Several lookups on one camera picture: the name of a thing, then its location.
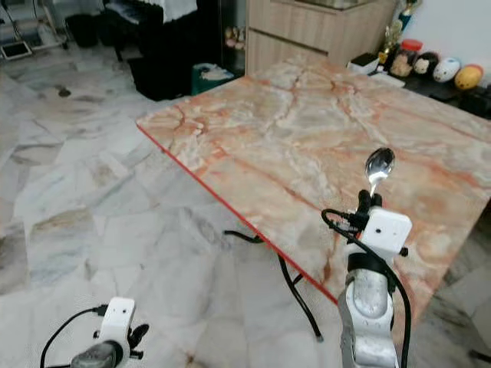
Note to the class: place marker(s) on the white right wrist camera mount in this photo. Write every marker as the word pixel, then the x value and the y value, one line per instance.
pixel 385 231

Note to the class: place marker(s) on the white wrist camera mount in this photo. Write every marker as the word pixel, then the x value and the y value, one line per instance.
pixel 385 231
pixel 119 320

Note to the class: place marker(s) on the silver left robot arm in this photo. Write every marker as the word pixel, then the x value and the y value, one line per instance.
pixel 100 356

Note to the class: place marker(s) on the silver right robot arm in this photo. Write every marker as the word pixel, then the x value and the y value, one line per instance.
pixel 368 314

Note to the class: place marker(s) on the light wooden cabinet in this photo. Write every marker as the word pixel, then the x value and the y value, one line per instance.
pixel 314 31

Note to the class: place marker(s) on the blue figurine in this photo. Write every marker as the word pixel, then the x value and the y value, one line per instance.
pixel 410 11

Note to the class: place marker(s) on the marble pattern folding table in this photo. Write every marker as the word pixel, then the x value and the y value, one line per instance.
pixel 314 146

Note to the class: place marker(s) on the white lace cloth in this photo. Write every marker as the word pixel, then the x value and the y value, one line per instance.
pixel 175 8

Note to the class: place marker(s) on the black piano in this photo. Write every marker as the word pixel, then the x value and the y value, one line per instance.
pixel 161 54

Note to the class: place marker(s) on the gold trophy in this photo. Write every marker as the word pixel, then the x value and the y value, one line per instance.
pixel 391 40

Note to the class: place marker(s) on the white floor scale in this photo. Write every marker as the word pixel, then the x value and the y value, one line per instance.
pixel 16 50

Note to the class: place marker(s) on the black bin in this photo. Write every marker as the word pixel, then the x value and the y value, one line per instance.
pixel 82 31

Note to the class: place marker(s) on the red lid plastic jar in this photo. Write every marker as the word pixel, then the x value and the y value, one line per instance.
pixel 405 57

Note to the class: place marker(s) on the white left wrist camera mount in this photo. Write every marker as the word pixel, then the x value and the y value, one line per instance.
pixel 119 320

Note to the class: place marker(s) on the black metal table leg frame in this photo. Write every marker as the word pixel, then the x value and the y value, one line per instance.
pixel 299 295

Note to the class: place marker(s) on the small beige figurines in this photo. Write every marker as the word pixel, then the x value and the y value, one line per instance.
pixel 235 37

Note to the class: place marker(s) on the green box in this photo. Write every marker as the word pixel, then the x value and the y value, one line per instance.
pixel 211 79

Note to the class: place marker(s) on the small black box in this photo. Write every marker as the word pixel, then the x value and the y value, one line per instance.
pixel 362 63

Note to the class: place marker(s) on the silver metal spoon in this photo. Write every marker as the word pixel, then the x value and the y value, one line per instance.
pixel 379 165

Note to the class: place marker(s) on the low black shelf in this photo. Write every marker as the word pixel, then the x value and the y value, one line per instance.
pixel 456 98

